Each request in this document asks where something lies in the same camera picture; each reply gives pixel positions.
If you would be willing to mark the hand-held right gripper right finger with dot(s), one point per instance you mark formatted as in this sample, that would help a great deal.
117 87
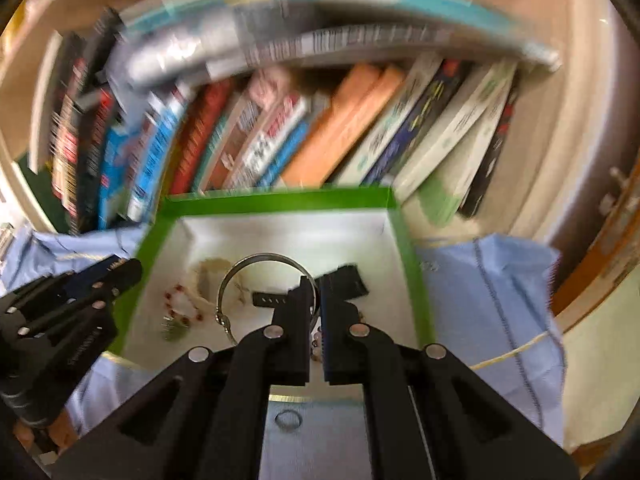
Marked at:
335 325

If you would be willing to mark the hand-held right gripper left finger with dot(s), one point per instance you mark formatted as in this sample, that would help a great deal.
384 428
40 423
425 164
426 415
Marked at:
295 320

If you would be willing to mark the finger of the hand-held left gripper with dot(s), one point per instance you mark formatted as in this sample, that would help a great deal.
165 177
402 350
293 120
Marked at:
117 275

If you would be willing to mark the black wristwatch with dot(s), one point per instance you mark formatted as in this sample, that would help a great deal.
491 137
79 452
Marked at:
355 280

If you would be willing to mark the silver bangle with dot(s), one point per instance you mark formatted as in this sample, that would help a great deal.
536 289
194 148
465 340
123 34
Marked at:
223 321

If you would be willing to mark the green cardboard box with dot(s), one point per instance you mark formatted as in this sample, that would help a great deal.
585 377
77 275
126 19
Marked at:
167 220

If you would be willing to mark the cream plastic wristwatch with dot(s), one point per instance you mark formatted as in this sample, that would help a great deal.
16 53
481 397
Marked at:
210 270

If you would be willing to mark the blue striped tablecloth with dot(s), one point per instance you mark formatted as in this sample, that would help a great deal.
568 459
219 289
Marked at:
480 300

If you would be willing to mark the row of leaning books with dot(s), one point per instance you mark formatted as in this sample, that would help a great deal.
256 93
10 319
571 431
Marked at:
350 125

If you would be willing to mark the stack of flat booklets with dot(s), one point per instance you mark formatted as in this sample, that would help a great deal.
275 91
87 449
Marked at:
350 40

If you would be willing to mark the brown wooden door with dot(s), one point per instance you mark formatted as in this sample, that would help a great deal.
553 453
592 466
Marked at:
615 250

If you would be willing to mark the wooden bookshelf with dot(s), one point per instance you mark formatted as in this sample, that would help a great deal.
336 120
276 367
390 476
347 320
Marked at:
565 135

